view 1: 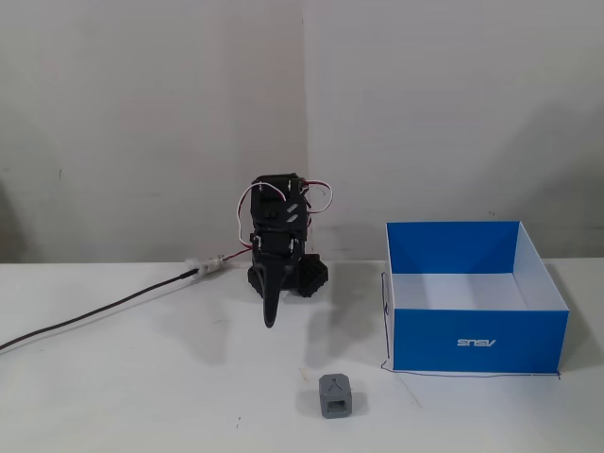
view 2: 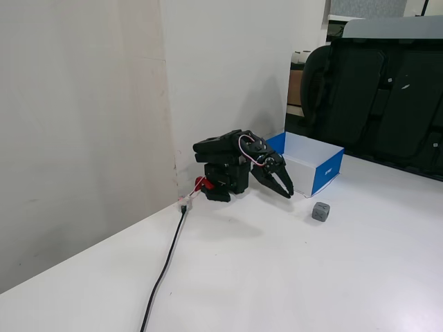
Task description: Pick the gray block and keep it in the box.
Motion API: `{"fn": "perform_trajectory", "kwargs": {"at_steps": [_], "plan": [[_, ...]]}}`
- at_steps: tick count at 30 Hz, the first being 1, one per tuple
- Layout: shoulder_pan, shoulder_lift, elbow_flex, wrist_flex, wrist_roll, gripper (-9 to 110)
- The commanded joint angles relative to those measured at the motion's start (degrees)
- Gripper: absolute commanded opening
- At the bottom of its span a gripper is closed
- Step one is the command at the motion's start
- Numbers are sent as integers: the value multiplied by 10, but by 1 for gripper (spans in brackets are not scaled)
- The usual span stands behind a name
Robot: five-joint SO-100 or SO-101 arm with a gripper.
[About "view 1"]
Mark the gray 3D-printed block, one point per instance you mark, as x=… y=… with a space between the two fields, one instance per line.
x=335 y=396

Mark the blue and white cardboard box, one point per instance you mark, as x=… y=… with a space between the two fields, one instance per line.
x=472 y=292

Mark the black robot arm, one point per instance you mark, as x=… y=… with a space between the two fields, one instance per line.
x=271 y=200

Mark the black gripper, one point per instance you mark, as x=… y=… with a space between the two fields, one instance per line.
x=275 y=249

